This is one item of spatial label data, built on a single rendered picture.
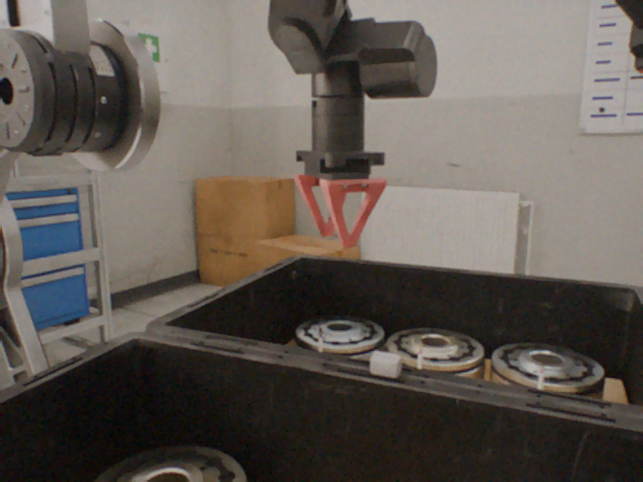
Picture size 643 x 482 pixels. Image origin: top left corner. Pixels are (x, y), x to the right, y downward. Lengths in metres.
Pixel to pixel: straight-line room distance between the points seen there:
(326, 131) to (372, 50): 0.09
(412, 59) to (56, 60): 0.40
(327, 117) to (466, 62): 2.85
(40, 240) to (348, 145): 1.92
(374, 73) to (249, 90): 3.68
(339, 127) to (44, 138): 0.35
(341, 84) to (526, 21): 2.81
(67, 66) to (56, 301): 1.81
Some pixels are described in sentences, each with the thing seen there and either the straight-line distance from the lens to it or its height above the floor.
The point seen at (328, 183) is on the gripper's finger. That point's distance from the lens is 0.51.
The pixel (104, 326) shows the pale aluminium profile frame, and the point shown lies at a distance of 2.56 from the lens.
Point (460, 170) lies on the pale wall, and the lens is 3.34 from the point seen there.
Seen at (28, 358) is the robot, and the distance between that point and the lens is 1.14.
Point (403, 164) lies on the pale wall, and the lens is 3.48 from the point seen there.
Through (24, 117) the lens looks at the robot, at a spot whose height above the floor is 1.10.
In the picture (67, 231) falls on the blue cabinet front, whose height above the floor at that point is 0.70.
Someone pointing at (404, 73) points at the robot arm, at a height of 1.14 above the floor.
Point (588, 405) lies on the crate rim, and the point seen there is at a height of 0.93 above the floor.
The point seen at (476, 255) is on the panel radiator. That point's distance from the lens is 3.25.
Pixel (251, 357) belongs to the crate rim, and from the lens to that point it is 0.37.
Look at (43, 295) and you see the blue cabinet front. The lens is 2.39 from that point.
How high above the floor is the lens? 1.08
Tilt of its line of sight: 11 degrees down
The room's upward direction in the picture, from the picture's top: straight up
